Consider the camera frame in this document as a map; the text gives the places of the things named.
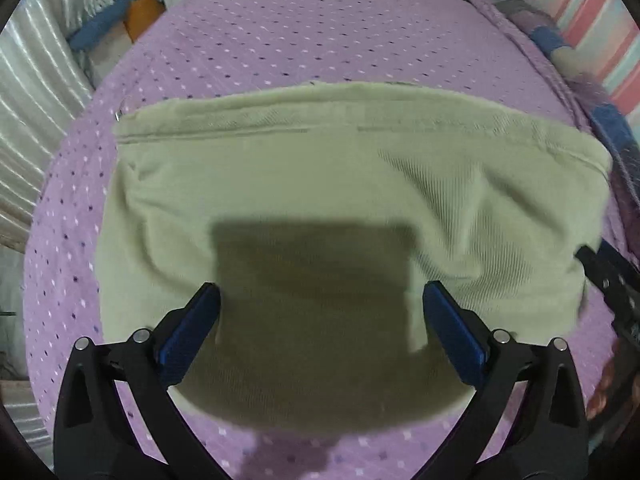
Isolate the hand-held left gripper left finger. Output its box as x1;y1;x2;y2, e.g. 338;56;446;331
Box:
52;282;222;480

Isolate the blue purple patchwork quilt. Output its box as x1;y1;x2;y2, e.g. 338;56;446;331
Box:
465;0;640;221

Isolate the orange box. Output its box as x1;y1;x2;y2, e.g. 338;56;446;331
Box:
125;0;167;43

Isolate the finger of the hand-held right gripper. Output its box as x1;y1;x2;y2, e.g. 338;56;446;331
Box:
574;239;640;311

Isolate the olive green cloth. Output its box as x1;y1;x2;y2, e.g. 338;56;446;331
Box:
94;80;615;436

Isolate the silver pleated curtain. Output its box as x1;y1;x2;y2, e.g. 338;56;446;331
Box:
0;0;126;256

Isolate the purple dotted bedsheet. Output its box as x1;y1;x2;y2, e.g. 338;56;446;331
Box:
22;0;640;480

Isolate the blue cloth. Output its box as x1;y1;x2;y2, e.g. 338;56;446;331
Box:
67;0;133;52

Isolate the person's right hand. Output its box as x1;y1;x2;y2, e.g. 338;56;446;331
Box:
585;335;640;423

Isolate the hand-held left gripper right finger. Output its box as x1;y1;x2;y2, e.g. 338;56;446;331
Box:
422;281;590;480

